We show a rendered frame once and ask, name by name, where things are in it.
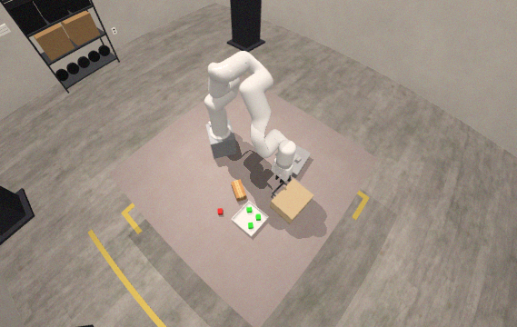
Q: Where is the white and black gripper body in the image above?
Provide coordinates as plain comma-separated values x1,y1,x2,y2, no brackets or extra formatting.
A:
272,158,293,181

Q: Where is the brown cardboard box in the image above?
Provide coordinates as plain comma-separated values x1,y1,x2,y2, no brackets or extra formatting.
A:
231,179,246,202

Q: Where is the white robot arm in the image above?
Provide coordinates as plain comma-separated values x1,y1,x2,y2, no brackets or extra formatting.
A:
204,51,302,169

